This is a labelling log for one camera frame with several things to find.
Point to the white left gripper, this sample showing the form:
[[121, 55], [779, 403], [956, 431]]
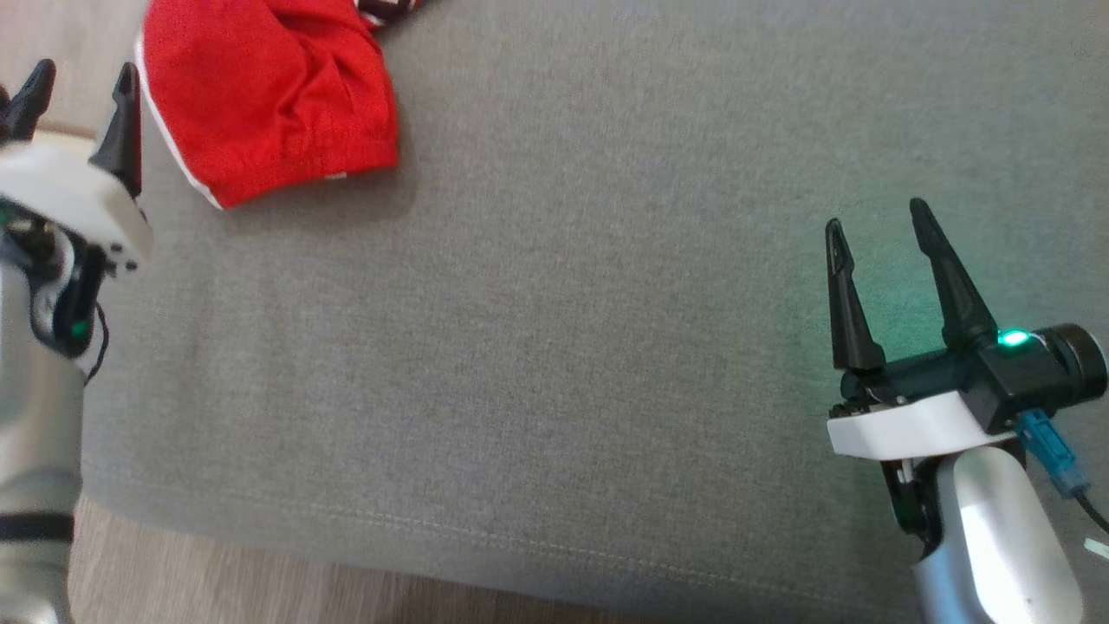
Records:
[[78, 199]]

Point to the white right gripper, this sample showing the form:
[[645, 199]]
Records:
[[910, 420]]

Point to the red shorts with white stripe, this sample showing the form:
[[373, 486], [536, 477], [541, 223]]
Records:
[[260, 95]]

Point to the red Bulls 23 jersey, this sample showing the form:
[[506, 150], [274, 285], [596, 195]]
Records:
[[385, 10]]

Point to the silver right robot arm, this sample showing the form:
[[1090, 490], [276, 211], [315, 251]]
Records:
[[996, 537]]

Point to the grey sofa seat cushion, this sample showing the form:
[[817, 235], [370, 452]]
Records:
[[563, 303]]

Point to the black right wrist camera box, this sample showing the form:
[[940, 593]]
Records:
[[1022, 381]]

